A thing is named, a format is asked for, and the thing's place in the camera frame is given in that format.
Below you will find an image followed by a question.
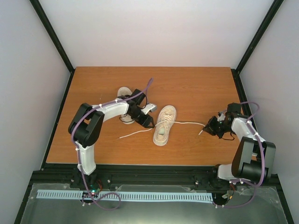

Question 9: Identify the white lace sneaker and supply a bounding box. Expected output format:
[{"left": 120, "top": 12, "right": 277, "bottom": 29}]
[
  {"left": 116, "top": 86, "right": 136, "bottom": 125},
  {"left": 118, "top": 105, "right": 207, "bottom": 147}
]

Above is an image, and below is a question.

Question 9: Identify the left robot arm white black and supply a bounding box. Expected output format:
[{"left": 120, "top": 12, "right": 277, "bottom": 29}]
[{"left": 68, "top": 89, "right": 157, "bottom": 188}]

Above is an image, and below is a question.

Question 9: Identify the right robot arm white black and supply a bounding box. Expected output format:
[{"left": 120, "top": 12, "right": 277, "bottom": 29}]
[{"left": 203, "top": 103, "right": 276, "bottom": 187}]

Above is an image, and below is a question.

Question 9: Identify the green lit circuit board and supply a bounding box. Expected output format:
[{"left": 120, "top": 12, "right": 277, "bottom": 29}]
[{"left": 89, "top": 179, "right": 103, "bottom": 198}]

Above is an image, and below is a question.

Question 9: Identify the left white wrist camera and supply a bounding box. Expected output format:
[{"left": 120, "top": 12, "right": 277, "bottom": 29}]
[{"left": 142, "top": 103, "right": 157, "bottom": 114}]

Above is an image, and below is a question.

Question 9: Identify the black aluminium frame rail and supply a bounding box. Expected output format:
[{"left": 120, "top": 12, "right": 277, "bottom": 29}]
[{"left": 30, "top": 163, "right": 278, "bottom": 191}]

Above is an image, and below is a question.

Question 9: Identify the light blue cable duct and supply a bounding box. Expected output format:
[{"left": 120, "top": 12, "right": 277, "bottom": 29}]
[{"left": 36, "top": 189, "right": 213, "bottom": 203}]

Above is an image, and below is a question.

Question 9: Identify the right black frame post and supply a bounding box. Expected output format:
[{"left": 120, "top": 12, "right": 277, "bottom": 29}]
[{"left": 235, "top": 0, "right": 284, "bottom": 75}]

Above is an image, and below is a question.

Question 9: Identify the black frame post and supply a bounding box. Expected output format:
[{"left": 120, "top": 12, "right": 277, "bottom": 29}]
[
  {"left": 235, "top": 0, "right": 284, "bottom": 75},
  {"left": 29, "top": 0, "right": 75, "bottom": 75}
]

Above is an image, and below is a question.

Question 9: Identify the left black frame post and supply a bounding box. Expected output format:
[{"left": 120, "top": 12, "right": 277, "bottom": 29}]
[{"left": 29, "top": 0, "right": 75, "bottom": 75}]

